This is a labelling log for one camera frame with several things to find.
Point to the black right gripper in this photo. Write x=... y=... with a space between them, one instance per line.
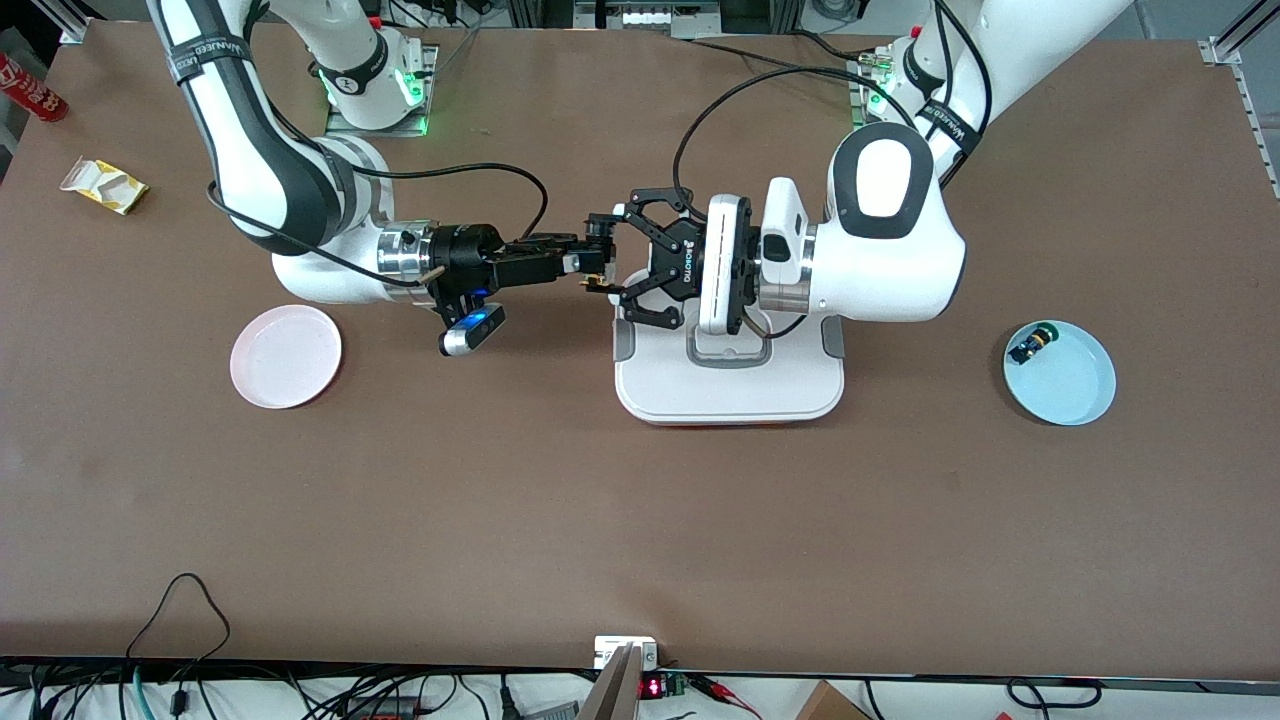
x=466 y=254

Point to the white lidded lunch box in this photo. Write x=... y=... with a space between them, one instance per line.
x=730 y=390

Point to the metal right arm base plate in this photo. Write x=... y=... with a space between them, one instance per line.
x=340 y=128

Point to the black blue small connector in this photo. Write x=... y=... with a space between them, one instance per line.
x=1032 y=345

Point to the red drink can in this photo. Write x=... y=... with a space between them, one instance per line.
x=30 y=90

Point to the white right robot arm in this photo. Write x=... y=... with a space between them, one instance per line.
x=250 y=150

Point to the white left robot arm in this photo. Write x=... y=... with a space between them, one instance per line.
x=880 y=260

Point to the pink round plate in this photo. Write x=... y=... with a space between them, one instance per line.
x=285 y=357

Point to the white power strip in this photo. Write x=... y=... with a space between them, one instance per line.
x=650 y=17

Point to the light blue round plate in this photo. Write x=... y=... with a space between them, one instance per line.
x=1075 y=380

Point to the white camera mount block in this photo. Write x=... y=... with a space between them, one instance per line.
x=605 y=650

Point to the brown cardboard box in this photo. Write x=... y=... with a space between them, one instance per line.
x=825 y=705

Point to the red digit display module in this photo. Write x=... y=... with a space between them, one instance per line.
x=652 y=687

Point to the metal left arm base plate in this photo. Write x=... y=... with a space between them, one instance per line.
x=856 y=110

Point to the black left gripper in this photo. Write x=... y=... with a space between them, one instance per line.
x=686 y=263

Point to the yellow white small carton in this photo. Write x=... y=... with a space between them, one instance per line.
x=105 y=187

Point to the aluminium camera mount bar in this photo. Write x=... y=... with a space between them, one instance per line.
x=612 y=695

